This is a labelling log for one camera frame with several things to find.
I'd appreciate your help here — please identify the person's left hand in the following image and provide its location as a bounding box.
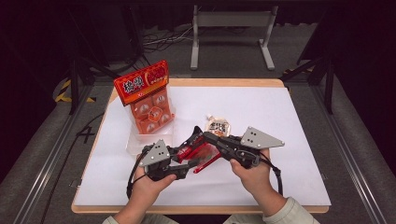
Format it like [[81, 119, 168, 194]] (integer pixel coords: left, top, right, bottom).
[[132, 172, 177, 203]]

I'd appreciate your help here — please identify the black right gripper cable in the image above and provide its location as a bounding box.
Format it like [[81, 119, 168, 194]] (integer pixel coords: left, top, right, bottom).
[[259, 158, 285, 197]]

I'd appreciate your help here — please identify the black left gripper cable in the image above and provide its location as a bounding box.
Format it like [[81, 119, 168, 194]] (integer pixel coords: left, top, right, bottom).
[[126, 148, 151, 200]]

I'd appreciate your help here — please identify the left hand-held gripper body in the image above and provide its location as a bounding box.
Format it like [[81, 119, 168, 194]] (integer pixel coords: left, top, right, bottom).
[[138, 138, 189, 182]]

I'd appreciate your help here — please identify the translucent plastic container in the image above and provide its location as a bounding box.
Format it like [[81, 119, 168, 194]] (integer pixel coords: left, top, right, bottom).
[[125, 105, 177, 156]]

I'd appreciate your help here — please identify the person's right hand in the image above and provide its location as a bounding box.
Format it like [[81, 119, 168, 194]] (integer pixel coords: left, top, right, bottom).
[[229, 147, 276, 196]]

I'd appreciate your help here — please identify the bundle of floor cables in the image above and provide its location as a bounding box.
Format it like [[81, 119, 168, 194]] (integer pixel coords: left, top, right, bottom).
[[142, 25, 194, 53]]

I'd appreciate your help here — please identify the orange snack packet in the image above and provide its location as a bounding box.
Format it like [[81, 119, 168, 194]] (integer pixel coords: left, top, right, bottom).
[[113, 60, 176, 135]]

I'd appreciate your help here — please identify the black tripod stand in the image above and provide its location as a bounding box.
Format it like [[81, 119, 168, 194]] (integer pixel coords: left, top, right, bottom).
[[279, 8, 336, 115], [65, 5, 145, 116]]

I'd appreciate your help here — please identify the aluminium floor rail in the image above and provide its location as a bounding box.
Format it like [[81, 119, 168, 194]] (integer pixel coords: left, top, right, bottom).
[[12, 83, 95, 224], [310, 83, 389, 224]]

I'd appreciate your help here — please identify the white spouted pouch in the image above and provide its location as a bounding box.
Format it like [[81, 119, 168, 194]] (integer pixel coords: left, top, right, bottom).
[[205, 114, 232, 138]]

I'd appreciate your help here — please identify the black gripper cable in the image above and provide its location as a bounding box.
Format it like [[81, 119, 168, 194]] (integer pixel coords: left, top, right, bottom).
[[126, 148, 151, 200], [259, 158, 285, 197]]

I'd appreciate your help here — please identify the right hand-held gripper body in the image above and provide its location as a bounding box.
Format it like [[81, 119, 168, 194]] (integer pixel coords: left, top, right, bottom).
[[204, 125, 286, 170]]

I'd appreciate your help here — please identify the white table mat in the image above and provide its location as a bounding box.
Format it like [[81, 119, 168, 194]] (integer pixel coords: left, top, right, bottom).
[[74, 86, 332, 207]]

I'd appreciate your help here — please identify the red and black snack pouch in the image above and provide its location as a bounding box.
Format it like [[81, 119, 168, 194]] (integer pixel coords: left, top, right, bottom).
[[175, 134, 222, 175]]

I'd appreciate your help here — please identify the grey metal stand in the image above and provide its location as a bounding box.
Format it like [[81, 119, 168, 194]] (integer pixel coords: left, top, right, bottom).
[[190, 4, 279, 71]]

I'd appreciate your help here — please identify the black floor cable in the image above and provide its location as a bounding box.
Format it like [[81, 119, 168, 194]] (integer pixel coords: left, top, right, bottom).
[[39, 111, 106, 224]]

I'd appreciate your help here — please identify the yellow and black floor tape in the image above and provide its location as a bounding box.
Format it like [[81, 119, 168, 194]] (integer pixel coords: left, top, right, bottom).
[[54, 78, 96, 104]]

